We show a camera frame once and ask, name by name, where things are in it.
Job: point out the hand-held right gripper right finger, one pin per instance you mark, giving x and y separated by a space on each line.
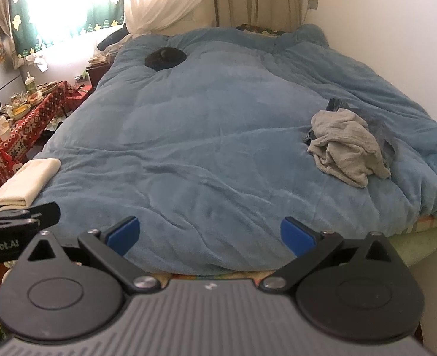
296 235

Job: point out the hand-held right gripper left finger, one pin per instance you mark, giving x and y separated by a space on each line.
123 231

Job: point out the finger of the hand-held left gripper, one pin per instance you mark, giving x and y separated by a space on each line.
36 215

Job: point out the cream knit vest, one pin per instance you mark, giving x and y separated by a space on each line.
29 178

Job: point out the red patterned tablecloth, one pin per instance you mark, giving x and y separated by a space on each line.
21 137

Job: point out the grey knit sweater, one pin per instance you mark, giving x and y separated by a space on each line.
348 148

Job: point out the blue fleece blanket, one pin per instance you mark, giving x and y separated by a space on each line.
203 137

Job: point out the green drink cup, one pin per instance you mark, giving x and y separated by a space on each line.
30 83

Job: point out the dark wooden nightstand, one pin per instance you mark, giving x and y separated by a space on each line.
98 76

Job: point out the dark curled cat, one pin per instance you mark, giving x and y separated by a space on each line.
165 58

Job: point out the dark pillow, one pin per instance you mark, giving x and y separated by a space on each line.
112 39

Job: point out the patterned pillow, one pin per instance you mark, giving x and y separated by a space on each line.
259 30

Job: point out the green printed curtain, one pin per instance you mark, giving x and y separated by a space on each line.
107 3

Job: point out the white sheer curtain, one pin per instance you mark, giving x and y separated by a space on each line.
166 0

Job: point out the wall socket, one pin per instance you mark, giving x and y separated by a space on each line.
312 4

